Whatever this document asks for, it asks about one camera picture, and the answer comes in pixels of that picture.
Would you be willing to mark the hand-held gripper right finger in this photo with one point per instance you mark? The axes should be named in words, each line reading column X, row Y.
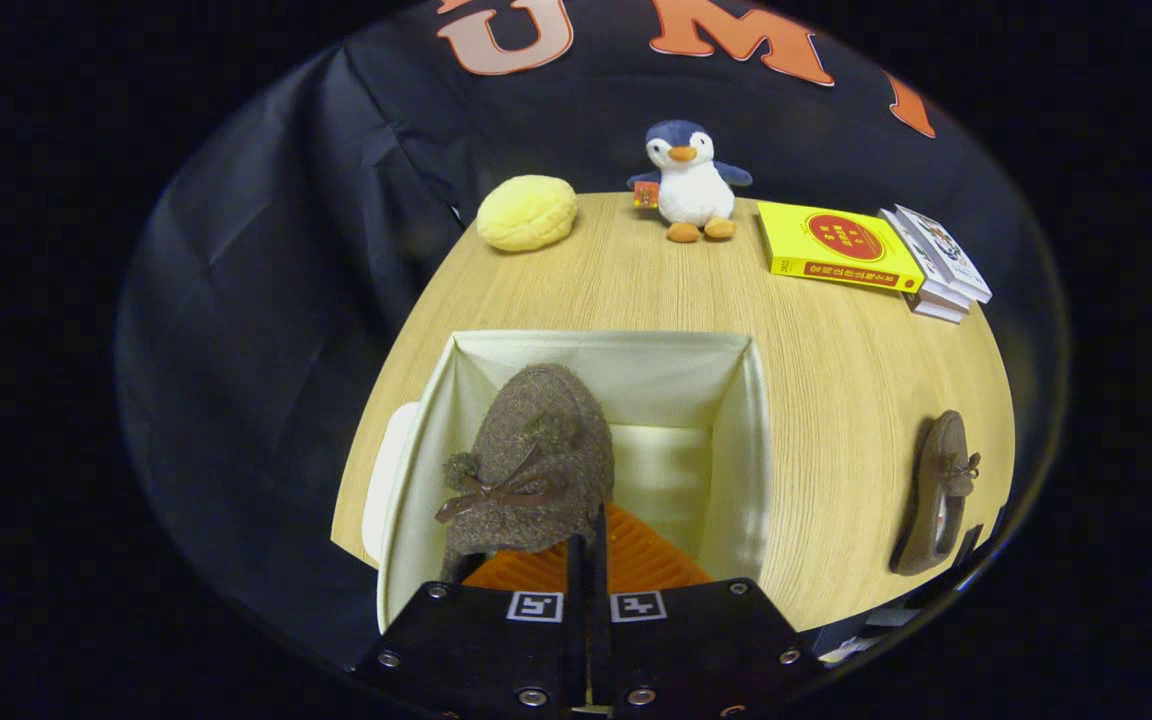
column 696, row 650

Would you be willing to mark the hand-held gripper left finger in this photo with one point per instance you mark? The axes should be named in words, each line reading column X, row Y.
column 486, row 650

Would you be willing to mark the brown fuzzy shoe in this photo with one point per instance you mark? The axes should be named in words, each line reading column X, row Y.
column 941, row 470
column 536, row 430

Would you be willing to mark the beige fabric storage box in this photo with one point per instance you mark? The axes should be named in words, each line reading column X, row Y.
column 636, row 375

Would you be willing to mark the yellow book with red circle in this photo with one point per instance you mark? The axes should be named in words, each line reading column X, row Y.
column 836, row 245

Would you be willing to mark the yellow bread plush toy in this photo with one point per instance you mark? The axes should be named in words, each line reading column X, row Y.
column 526, row 212

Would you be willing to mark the penguin plush toy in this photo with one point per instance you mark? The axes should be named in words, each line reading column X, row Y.
column 691, row 190

